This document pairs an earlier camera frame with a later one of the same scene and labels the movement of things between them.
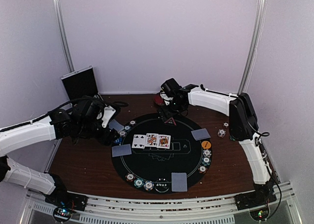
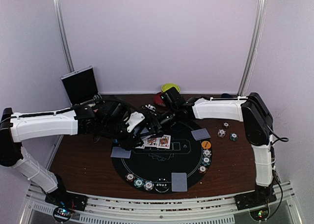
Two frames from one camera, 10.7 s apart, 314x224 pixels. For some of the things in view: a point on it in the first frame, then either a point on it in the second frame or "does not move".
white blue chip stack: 221,132 does not move
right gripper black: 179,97 -> 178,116
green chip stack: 206,161 does not move
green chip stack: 232,137 does not move
